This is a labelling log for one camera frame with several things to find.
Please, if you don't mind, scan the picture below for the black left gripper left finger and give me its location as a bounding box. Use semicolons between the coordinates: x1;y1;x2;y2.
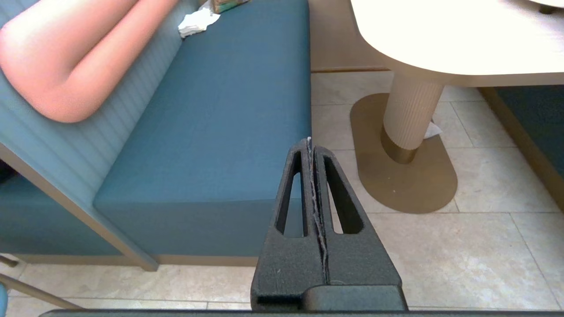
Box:
251;139;327;310

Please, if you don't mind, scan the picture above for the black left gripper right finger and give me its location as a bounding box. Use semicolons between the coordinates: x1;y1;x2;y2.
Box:
304;145;408;311

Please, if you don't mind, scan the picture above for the dark blue adjoining bench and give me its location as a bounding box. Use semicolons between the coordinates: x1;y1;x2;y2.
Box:
0;161;124;257

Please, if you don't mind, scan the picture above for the crumpled white tissue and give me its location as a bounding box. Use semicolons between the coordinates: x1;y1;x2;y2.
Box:
178;7;221;38

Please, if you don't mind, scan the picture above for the pink bolster cushion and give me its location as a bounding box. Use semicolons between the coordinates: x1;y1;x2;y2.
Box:
0;0;179;124

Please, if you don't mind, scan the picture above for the printed snack bag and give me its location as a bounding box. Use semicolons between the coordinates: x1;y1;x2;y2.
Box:
211;0;249;14

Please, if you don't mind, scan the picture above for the bronze table pedestal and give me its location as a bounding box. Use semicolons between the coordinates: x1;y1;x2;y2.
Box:
350;70;458;214

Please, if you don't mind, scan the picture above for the thin beige metal rod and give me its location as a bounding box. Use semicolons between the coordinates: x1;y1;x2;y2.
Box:
0;254;84;310

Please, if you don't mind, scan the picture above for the blue booth sofa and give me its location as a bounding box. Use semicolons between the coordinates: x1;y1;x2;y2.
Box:
478;86;564;212
0;0;312;271

